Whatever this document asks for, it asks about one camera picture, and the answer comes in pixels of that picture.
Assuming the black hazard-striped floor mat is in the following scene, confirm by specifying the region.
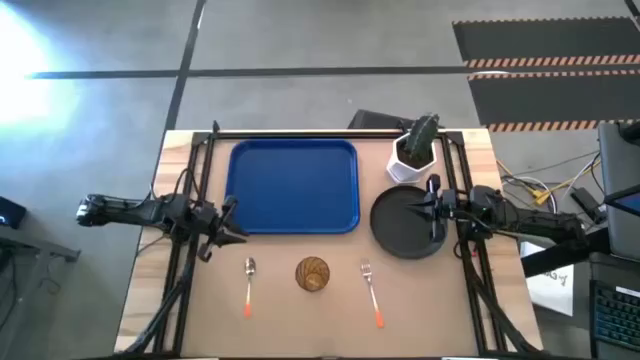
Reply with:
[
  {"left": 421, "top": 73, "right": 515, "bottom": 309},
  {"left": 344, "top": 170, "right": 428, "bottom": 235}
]
[
  {"left": 467, "top": 69, "right": 640, "bottom": 133},
  {"left": 452, "top": 17, "right": 640, "bottom": 69}
]

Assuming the orange-handled metal fork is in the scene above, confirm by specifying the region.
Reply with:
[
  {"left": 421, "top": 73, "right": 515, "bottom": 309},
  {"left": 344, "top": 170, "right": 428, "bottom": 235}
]
[{"left": 359, "top": 258, "right": 386, "bottom": 329}]

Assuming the black electronic device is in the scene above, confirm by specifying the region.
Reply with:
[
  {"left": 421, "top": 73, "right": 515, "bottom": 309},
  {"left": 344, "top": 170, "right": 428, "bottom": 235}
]
[{"left": 0, "top": 195, "right": 28, "bottom": 231}]

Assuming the black aluminium table frame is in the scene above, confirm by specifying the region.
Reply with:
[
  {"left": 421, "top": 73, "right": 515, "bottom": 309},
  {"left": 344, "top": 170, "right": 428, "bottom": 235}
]
[{"left": 114, "top": 119, "right": 546, "bottom": 359}]

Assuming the black support beam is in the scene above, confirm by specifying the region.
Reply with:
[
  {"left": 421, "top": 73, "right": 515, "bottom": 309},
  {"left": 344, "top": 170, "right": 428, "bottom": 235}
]
[{"left": 519, "top": 227, "right": 612, "bottom": 279}]

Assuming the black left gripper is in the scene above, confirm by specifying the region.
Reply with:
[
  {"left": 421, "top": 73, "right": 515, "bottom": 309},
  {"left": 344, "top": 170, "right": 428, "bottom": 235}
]
[{"left": 189, "top": 195, "right": 250, "bottom": 263}]

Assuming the small blue-lit screen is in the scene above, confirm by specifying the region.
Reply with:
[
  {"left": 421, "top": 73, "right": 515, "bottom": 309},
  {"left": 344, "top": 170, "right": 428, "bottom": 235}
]
[{"left": 603, "top": 183, "right": 640, "bottom": 218}]

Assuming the green cactus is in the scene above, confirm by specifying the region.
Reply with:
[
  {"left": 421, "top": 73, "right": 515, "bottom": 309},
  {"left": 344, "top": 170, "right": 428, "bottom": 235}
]
[{"left": 402, "top": 113, "right": 441, "bottom": 156}]

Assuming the white paper sheet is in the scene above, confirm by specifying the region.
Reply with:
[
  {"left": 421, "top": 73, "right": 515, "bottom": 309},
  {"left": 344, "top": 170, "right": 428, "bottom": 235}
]
[{"left": 519, "top": 241, "right": 576, "bottom": 318}]

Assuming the blue plastic tray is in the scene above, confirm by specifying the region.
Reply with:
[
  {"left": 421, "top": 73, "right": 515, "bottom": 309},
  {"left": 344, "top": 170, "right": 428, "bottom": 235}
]
[{"left": 224, "top": 138, "right": 361, "bottom": 235}]

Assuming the yellow cable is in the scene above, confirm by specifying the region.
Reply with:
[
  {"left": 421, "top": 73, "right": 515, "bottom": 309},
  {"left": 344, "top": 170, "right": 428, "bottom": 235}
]
[{"left": 497, "top": 159, "right": 602, "bottom": 207}]

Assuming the white cable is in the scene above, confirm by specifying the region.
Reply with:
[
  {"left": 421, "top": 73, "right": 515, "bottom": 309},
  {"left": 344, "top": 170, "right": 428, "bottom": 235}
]
[{"left": 499, "top": 174, "right": 559, "bottom": 217}]

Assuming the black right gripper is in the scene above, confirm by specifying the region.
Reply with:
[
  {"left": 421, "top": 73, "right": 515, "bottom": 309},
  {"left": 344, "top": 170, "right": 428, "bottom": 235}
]
[{"left": 405, "top": 173, "right": 459, "bottom": 244}]

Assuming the orange-handled metal spoon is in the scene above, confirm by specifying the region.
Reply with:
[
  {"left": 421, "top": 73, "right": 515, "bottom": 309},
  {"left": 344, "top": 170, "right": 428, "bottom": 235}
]
[{"left": 242, "top": 256, "right": 258, "bottom": 319}]

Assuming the white faceted plant pot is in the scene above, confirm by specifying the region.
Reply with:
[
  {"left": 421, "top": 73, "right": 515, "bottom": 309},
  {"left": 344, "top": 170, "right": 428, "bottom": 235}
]
[{"left": 386, "top": 132, "right": 438, "bottom": 185}]

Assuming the grey computer monitor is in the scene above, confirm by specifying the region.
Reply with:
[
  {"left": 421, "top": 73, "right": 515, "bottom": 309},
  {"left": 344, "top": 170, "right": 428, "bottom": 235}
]
[{"left": 597, "top": 121, "right": 640, "bottom": 262}]

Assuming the black backlit keyboard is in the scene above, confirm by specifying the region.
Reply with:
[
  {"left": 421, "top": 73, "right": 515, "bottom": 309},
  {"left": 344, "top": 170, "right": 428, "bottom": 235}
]
[{"left": 589, "top": 279, "right": 640, "bottom": 359}]

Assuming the black power adapter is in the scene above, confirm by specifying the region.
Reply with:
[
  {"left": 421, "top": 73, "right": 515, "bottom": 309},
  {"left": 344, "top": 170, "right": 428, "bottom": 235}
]
[{"left": 569, "top": 186, "right": 602, "bottom": 222}]

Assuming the black round plate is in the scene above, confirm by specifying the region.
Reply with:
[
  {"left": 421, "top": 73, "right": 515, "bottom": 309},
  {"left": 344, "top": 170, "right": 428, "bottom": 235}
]
[{"left": 369, "top": 184, "right": 449, "bottom": 260}]

